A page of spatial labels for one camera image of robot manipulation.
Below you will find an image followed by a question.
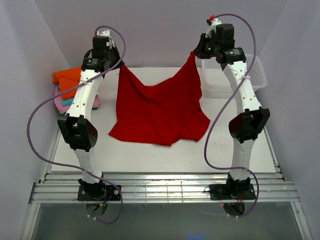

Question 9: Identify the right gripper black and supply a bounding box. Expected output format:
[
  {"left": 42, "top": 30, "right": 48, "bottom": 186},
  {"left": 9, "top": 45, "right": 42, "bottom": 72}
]
[{"left": 193, "top": 33, "right": 221, "bottom": 59}]

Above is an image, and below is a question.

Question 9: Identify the red t shirt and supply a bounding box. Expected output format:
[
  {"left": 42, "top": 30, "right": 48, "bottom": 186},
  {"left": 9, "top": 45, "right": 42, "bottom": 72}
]
[{"left": 109, "top": 53, "right": 210, "bottom": 146}]

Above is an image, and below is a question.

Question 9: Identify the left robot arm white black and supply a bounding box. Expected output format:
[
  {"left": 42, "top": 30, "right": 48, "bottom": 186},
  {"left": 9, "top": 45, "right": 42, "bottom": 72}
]
[{"left": 57, "top": 35, "right": 120, "bottom": 201}]

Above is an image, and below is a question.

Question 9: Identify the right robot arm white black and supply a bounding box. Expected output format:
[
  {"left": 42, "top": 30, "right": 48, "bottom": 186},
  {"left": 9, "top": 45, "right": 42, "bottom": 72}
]
[{"left": 193, "top": 19, "right": 270, "bottom": 201}]

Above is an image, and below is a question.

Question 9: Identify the white plastic basket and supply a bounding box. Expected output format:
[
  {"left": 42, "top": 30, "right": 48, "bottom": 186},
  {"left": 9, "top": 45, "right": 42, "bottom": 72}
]
[{"left": 199, "top": 56, "right": 267, "bottom": 99}]

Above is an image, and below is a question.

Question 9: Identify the orange folded t shirt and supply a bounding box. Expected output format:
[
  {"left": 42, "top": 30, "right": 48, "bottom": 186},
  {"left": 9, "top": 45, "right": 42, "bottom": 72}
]
[{"left": 52, "top": 66, "right": 82, "bottom": 92}]

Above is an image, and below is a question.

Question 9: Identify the teal folded t shirt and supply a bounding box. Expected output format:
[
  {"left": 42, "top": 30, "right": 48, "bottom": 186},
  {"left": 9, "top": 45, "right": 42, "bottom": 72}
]
[{"left": 61, "top": 98, "right": 74, "bottom": 106}]

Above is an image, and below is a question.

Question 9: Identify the pink folded t shirt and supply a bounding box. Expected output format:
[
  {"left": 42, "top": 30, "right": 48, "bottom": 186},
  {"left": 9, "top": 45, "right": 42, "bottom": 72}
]
[{"left": 54, "top": 95, "right": 101, "bottom": 114}]

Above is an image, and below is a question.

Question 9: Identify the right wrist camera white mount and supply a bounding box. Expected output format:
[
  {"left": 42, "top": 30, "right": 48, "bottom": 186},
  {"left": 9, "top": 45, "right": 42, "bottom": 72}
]
[{"left": 206, "top": 15, "right": 222, "bottom": 35}]

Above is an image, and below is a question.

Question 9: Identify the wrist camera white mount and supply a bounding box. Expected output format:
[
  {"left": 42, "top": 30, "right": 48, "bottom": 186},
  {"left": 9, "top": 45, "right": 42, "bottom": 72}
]
[
  {"left": 206, "top": 15, "right": 222, "bottom": 35},
  {"left": 94, "top": 29, "right": 111, "bottom": 38}
]

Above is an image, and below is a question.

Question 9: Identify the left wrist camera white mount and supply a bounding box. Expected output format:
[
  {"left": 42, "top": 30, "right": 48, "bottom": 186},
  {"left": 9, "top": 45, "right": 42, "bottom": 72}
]
[{"left": 94, "top": 29, "right": 111, "bottom": 38}]

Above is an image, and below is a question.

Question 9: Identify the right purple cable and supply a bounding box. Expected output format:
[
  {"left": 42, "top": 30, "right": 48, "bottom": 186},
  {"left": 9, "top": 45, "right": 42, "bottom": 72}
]
[{"left": 203, "top": 13, "right": 259, "bottom": 218}]

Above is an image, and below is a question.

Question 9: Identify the purple cable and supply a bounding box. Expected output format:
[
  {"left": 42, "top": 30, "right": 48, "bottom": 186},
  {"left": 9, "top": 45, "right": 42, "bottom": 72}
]
[
  {"left": 26, "top": 24, "right": 127, "bottom": 225},
  {"left": 203, "top": 13, "right": 259, "bottom": 218}
]

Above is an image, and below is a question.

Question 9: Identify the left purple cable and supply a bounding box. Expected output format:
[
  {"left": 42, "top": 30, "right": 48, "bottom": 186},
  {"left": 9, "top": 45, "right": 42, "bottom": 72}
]
[{"left": 26, "top": 24, "right": 127, "bottom": 225}]

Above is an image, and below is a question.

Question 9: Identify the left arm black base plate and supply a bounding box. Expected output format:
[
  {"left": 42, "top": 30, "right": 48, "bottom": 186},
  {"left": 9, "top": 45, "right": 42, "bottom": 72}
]
[{"left": 76, "top": 183, "right": 122, "bottom": 202}]

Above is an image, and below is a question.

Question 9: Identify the aluminium frame rail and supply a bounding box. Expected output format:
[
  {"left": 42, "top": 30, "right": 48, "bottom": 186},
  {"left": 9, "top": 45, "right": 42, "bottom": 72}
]
[{"left": 28, "top": 109, "right": 313, "bottom": 240}]

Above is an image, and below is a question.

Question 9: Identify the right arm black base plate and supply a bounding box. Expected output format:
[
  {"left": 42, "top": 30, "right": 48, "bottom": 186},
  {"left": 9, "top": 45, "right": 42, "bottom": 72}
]
[{"left": 204, "top": 183, "right": 256, "bottom": 200}]

